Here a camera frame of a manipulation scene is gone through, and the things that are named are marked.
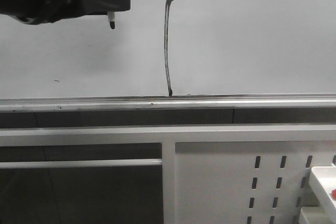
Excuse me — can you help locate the red capped whiteboard marker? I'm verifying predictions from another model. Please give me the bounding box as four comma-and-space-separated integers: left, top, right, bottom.
331, 189, 336, 200

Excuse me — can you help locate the white metal pegboard stand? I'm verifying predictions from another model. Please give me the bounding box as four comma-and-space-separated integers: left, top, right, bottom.
1, 125, 335, 223

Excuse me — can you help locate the white upper plastic tray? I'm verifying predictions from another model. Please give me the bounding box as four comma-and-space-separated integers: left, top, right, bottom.
309, 166, 335, 223

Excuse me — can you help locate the white plastic tray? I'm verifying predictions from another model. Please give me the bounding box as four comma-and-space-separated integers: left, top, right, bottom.
309, 166, 335, 223
299, 207, 332, 224

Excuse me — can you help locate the white lower plastic tray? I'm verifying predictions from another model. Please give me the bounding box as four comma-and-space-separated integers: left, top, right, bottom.
299, 207, 332, 224

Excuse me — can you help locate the white whiteboard with aluminium frame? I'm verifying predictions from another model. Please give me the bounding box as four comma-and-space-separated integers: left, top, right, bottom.
1, 0, 335, 99

